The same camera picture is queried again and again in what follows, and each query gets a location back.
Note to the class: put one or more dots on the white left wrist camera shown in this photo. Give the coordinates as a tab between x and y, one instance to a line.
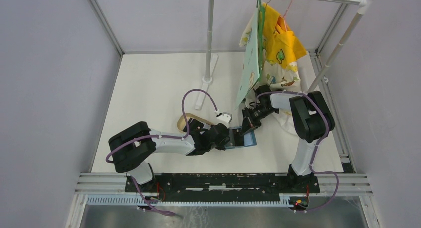
224	118

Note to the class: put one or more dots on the white cartoon print garment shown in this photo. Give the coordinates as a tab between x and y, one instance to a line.
277	78

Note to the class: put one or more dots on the yellow child shirt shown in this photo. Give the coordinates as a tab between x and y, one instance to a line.
283	49

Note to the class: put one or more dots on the mint cartoon print cloth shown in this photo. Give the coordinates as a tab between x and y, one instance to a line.
250	69

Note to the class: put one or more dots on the green clothes hanger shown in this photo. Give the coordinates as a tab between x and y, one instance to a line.
260	27

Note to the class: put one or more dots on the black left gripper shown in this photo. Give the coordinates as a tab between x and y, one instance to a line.
222	145

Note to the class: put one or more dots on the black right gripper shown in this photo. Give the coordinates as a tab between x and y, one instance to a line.
248	123

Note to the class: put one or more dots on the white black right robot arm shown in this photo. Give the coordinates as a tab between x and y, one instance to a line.
312	122

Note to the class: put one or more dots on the pink clothes hanger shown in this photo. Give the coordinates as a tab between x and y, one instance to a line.
285	6

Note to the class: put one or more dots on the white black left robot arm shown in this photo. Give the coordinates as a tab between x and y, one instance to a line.
130	148

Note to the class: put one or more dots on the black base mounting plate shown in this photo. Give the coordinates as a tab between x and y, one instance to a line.
230	187

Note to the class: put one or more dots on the silver white clothes rack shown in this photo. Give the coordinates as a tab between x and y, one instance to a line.
363	5

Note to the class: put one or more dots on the white slotted cable duct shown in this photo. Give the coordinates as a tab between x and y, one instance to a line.
136	200

